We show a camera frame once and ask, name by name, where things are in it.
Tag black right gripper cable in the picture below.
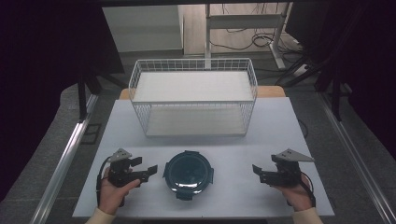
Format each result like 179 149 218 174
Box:
299 172 318 208

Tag white desk frame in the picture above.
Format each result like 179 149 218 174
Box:
204 2 291 70

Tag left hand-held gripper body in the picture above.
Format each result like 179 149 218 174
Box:
107 147 140 189

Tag black floor cables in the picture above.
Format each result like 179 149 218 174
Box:
208 27 307 64

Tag black square floor plate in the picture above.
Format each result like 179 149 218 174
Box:
80 122 103 146

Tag white power strip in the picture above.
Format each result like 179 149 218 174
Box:
291 63 313 77

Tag aluminium rail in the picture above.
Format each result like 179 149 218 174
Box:
29 92 100 224
317 91 396 224

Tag person's right hand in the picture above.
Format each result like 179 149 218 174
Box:
271 173 316 213

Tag dark curtain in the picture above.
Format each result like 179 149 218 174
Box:
284 0 396 161
0 0 125 203

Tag black metal stand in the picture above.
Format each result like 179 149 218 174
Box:
275 46 354 122
76 63 129 123

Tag white cabinet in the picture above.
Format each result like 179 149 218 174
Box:
102 4 185 54

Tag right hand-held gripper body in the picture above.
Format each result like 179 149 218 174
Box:
259 147 316 189

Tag white table mat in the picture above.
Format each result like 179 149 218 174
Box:
71 96 336 218

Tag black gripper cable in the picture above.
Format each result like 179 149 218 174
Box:
95 156 112 208
299 172 318 208

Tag white wire two-tier rack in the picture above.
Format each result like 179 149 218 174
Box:
127 57 259 139

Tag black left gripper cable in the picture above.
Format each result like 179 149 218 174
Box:
95 156 112 208

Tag dark round lidded food container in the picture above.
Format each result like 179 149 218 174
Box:
162 149 216 202

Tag person's left hand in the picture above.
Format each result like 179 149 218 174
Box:
98 167 142 217

